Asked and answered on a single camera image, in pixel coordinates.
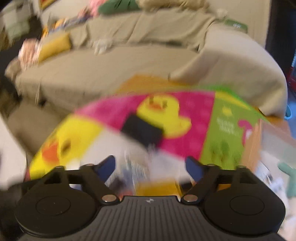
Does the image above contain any beige bundled blanket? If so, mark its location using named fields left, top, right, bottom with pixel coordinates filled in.
left=136, top=0, right=210, bottom=11

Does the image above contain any pink cardboard box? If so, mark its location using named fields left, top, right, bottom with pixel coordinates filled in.
left=240, top=116, right=296, bottom=223

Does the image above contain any mustard yellow cushion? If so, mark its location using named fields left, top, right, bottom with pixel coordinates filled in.
left=38, top=33, right=72, bottom=63

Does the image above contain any white small toy on sofa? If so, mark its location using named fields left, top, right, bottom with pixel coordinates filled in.
left=92, top=39, right=112, bottom=55

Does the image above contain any pink crumpled cloth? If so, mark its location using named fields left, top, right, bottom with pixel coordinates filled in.
left=18, top=38, right=41, bottom=70

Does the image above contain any beige covered sofa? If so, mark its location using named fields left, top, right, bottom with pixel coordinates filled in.
left=1, top=9, right=287, bottom=118

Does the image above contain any clear plastic bag with item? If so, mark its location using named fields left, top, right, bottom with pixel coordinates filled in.
left=116, top=145, right=190, bottom=196

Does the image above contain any black rectangular device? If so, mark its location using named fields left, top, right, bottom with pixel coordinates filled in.
left=121, top=113, right=164, bottom=148

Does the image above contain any green label box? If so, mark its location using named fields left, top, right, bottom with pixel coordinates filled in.
left=224, top=19, right=248, bottom=33

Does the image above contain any colourful duck play mat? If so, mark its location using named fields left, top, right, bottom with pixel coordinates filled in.
left=28, top=89, right=264, bottom=180

